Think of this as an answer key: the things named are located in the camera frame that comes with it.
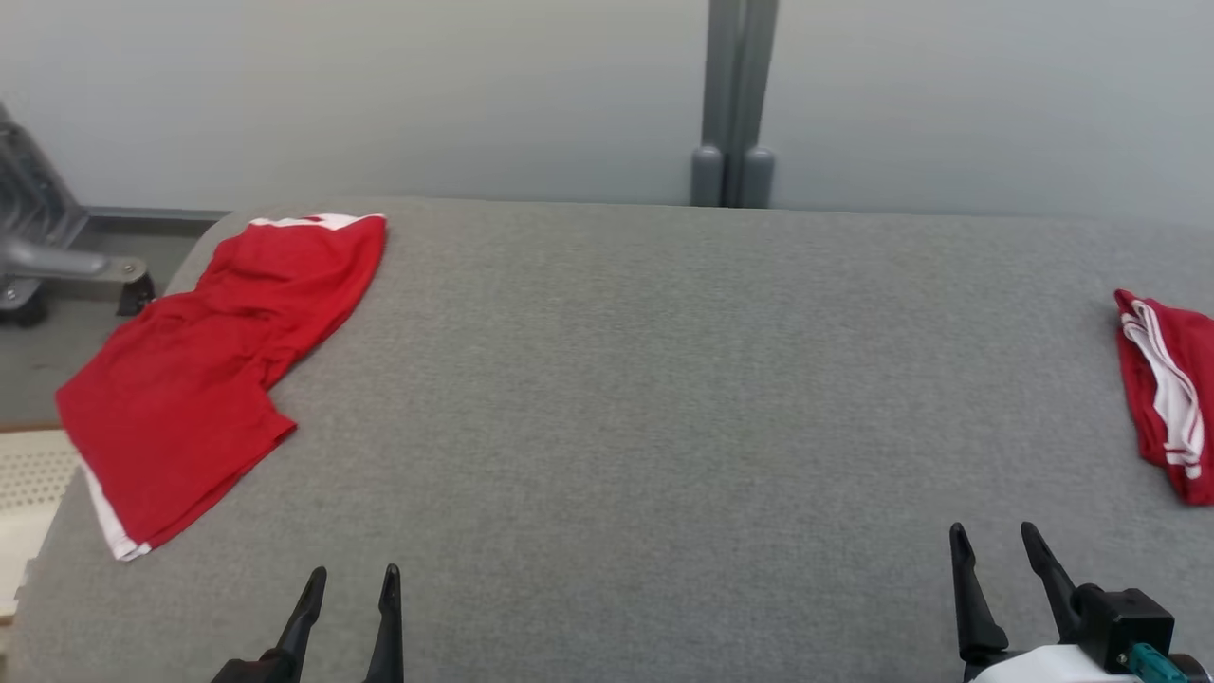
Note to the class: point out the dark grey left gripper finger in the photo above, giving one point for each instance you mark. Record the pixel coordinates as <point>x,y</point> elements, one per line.
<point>389,636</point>
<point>302,626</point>

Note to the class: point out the grey partition post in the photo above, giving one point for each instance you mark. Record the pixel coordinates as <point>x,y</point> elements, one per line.
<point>735,95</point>

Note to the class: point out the beige perforated panel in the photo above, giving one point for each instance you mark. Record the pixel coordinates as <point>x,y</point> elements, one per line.
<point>33,474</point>

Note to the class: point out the grey wheeled metal frame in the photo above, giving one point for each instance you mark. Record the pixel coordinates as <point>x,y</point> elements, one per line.
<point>57,258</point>

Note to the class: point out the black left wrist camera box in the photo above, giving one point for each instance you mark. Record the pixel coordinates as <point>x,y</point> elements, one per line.
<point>237,675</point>

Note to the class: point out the red jersey with black numbers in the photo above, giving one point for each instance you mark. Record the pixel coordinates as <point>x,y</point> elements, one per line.
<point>1143,417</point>

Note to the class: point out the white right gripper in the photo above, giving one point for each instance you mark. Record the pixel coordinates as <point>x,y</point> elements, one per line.
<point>1039,669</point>

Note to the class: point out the plain red white-trimmed garment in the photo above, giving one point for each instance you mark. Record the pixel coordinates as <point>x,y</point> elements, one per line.
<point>190,379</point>

